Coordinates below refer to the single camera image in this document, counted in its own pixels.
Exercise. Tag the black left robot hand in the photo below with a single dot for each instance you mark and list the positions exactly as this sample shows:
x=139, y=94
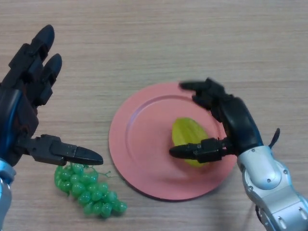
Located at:
x=18, y=108

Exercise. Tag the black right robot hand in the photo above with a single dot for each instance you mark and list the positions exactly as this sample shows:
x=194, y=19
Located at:
x=240, y=122

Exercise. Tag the yellow starfruit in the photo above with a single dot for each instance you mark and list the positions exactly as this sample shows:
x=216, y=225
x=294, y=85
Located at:
x=187, y=131

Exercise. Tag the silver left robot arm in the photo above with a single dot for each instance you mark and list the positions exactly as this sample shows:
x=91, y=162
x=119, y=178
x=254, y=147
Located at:
x=4, y=197

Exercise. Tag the pink round plate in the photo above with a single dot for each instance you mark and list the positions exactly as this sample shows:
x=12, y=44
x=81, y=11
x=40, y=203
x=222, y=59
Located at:
x=146, y=144

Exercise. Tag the green grape bunch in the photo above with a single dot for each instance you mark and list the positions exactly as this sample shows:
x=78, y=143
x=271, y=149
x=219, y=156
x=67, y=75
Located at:
x=87, y=192

